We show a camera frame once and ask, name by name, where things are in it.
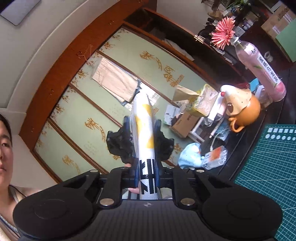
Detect orange mug with cream lid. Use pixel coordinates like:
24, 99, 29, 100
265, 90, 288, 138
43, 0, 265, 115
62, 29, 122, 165
220, 85, 261, 132

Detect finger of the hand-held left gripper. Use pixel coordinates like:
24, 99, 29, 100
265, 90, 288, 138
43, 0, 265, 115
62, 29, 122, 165
106, 116, 137, 166
154, 119, 174, 163

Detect person's torso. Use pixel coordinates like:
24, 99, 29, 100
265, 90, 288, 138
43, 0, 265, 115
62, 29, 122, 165
0, 184, 43, 241

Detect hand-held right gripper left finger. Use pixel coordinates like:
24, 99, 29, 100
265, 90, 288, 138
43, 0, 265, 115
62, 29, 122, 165
58, 160, 140, 209

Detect pink artificial flower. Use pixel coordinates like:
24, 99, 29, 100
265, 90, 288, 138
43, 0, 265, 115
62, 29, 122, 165
211, 17, 238, 50

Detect white pipe frame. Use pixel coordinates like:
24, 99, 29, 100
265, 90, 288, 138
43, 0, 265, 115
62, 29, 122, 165
190, 116, 222, 143

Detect green cutting mat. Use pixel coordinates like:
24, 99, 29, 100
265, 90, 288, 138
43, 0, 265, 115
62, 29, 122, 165
235, 124, 296, 241

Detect clear case with orange label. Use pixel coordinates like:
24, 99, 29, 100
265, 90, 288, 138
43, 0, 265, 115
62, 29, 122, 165
201, 146, 228, 171

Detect green board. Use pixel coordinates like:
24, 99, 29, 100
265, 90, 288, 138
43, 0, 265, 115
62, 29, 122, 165
275, 22, 296, 63

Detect white air conditioner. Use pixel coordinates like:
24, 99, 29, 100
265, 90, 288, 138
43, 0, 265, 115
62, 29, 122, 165
0, 0, 42, 26

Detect flattened cardboard boxes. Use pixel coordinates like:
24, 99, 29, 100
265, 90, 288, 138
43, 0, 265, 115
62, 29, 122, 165
261, 3, 296, 40

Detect person's face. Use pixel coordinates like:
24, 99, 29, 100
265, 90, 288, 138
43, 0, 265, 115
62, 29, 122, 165
0, 113, 12, 186

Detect white cable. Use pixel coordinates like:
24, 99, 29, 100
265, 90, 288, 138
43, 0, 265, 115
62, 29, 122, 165
209, 130, 229, 152

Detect stack of books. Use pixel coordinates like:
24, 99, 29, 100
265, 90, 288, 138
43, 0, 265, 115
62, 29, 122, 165
216, 119, 233, 142

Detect small white box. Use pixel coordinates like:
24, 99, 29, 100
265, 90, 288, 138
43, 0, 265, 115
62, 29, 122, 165
207, 91, 226, 123

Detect pink drink bottle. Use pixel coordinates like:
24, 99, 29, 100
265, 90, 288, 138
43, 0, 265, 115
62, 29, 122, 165
231, 37, 287, 102

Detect yellow green tissue box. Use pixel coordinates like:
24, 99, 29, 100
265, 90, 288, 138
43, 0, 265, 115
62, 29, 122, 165
172, 84, 219, 117

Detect brown cardboard box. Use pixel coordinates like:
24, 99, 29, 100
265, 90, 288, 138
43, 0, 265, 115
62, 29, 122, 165
170, 112, 201, 138

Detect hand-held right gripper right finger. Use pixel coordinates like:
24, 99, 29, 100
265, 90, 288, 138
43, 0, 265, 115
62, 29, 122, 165
155, 162, 234, 209

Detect dark wooden door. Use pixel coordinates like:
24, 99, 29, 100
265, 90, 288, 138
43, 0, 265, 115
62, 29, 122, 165
126, 8, 234, 77

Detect white and yellow shopping bag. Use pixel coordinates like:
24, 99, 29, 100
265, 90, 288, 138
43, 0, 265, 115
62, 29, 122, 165
131, 93, 160, 201

